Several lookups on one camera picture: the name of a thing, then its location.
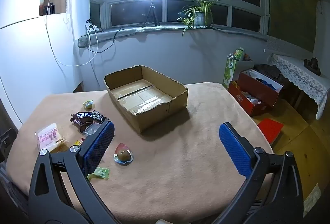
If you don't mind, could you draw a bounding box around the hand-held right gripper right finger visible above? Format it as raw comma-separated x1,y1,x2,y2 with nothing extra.
211,122,305,224

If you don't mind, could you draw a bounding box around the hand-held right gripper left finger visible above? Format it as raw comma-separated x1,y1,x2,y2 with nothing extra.
28,120,121,224

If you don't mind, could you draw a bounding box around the fruit jelly cup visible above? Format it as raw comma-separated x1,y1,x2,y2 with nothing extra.
113,143,134,165

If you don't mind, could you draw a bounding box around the green candy packet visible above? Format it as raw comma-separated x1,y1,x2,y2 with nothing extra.
87,167,110,180

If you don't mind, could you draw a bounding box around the pink bread packet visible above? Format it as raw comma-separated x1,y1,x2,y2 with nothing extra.
35,123,70,154

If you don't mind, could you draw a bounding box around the cardboard box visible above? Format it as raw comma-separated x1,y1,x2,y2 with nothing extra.
104,65,189,134

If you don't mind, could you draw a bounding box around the clear wrapped dark snack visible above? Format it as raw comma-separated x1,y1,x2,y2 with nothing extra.
82,123,101,136

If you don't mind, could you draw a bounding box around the dark spotted snack packet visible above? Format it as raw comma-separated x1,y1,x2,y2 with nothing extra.
89,110,110,124

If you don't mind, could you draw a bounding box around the dark chocolate snack packet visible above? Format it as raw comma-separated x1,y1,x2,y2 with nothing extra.
70,111,93,133

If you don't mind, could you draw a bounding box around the red mat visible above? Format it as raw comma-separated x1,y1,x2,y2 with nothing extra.
257,119,284,144

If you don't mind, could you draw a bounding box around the low red box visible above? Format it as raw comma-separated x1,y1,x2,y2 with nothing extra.
228,80,271,117

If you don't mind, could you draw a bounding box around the large red box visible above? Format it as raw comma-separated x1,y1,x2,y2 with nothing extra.
237,68,284,108

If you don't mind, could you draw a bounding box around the green white carton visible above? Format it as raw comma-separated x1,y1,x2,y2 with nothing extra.
222,47,245,89

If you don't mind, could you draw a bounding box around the black chair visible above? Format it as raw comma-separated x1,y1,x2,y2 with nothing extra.
0,128,18,163

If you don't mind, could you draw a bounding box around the lace covered side table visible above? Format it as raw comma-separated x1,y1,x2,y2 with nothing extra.
267,53,328,121

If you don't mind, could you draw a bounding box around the grey window sill cover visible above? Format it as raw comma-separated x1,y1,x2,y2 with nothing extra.
77,23,269,48

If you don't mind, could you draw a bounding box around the white cabinet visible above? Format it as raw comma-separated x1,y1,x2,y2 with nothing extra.
0,0,83,134

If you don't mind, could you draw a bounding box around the dark teapot ornament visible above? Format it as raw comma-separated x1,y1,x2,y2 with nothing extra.
304,56,322,76

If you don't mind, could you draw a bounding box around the potted spider plant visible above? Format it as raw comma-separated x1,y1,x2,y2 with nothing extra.
177,0,222,36

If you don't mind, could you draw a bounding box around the black tripod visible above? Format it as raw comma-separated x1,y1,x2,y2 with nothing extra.
143,0,160,27

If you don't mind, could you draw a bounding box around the black cable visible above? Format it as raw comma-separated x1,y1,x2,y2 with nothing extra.
86,28,124,54

